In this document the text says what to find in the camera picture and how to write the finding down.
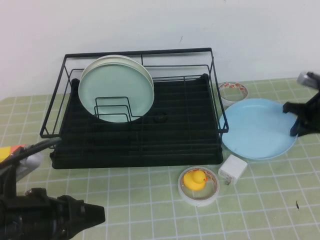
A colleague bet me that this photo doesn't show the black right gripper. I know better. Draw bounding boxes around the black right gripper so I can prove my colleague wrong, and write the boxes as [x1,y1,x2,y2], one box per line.
[282,91,320,137]

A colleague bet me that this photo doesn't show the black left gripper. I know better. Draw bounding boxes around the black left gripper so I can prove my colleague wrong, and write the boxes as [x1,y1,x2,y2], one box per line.
[0,187,105,240]

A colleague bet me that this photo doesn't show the light blue round plate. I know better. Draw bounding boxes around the light blue round plate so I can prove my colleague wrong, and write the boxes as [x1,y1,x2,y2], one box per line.
[218,98,298,161]

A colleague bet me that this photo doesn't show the mint green round plate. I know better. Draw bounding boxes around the mint green round plate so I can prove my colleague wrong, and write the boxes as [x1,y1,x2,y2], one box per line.
[77,62,155,124]

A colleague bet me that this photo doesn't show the cream round plate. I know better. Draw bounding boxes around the cream round plate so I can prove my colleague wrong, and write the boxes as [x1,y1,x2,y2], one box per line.
[79,54,153,88]

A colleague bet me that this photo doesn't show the black plastic drip tray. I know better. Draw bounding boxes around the black plastic drip tray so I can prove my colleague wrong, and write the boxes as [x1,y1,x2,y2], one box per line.
[49,73,224,170]

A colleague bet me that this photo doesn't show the small white tape roll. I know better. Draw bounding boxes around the small white tape roll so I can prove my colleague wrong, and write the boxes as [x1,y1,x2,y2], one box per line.
[218,81,249,107]

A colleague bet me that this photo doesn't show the white power adapter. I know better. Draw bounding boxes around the white power adapter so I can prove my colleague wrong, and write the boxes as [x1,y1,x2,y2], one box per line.
[217,154,248,186]

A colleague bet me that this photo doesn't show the green checked tablecloth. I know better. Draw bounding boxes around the green checked tablecloth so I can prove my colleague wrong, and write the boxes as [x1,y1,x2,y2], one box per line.
[0,76,320,240]

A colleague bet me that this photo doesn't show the large white tape roll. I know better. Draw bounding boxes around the large white tape roll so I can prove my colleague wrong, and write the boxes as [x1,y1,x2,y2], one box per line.
[177,165,220,207]

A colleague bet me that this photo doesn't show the yellow rubber duck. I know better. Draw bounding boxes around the yellow rubber duck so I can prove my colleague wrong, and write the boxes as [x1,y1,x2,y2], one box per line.
[183,172,209,192]

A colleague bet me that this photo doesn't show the yellow cube block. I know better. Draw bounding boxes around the yellow cube block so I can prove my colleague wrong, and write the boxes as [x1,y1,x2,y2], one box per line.
[0,146,12,163]

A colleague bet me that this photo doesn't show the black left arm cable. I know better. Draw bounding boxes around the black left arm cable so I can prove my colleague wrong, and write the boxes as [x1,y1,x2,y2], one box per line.
[0,136,62,173]

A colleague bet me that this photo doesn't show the black wire dish rack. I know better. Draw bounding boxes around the black wire dish rack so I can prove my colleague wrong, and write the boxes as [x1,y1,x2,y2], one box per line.
[39,47,230,156]

